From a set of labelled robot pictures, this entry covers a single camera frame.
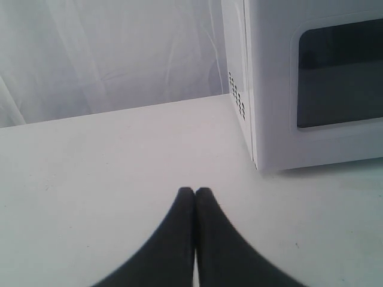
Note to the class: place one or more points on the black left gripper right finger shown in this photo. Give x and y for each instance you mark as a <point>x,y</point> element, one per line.
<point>224,257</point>

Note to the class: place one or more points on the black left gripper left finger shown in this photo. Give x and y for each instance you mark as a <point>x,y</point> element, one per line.
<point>167,257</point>

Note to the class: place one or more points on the white microwave door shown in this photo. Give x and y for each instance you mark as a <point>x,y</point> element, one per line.
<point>317,80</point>

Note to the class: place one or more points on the white microwave oven body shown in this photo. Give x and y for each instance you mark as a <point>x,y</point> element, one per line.
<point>237,67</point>

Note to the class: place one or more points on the white backdrop curtain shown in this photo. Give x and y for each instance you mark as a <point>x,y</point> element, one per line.
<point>62,59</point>

